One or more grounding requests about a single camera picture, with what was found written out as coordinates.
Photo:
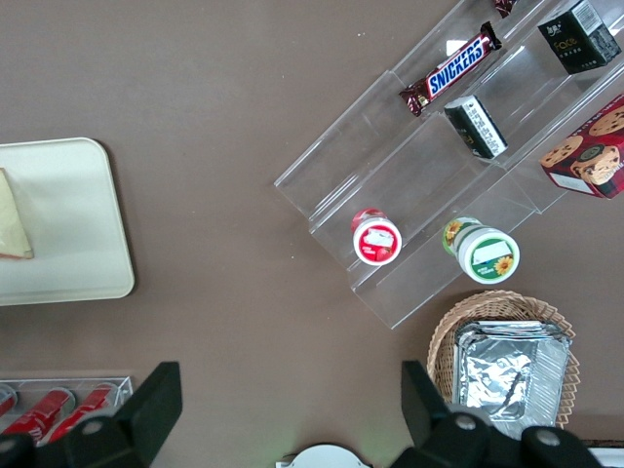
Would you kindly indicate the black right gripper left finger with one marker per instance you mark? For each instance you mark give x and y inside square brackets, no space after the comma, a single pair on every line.
[146,419]

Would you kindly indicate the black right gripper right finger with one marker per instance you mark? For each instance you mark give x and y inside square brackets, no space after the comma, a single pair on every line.
[434,429]

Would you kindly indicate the triangular sandwich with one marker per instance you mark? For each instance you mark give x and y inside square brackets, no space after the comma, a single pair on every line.
[12,224]

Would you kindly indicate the light wicker basket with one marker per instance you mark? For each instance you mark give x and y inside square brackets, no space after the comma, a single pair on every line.
[441,341]

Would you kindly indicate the beige plastic tray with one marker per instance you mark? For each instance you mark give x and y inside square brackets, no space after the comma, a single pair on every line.
[73,219]

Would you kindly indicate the clear acrylic bottle rack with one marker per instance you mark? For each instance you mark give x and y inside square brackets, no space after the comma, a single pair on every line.
[122,382]

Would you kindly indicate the red cola bottle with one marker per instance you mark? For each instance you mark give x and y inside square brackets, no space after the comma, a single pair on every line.
[92,404]
[44,414]
[5,404]

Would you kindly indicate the aluminium foil container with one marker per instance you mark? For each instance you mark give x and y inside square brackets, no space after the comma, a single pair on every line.
[507,380]

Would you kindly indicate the green lid yogurt cup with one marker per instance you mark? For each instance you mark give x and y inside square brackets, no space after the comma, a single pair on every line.
[487,253]

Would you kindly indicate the red lid yogurt cup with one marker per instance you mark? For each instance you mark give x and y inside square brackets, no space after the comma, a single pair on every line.
[376,240]

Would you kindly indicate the clear acrylic stepped shelf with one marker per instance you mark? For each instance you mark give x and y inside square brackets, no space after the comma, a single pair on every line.
[390,146]

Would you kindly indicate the small black carton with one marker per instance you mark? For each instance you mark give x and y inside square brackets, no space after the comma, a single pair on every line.
[475,129]
[575,39]

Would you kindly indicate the red chocolate cookie box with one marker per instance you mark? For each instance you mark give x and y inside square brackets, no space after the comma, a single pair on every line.
[595,151]

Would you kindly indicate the Snickers chocolate bar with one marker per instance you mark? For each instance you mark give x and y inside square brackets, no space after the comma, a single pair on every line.
[451,70]
[504,6]

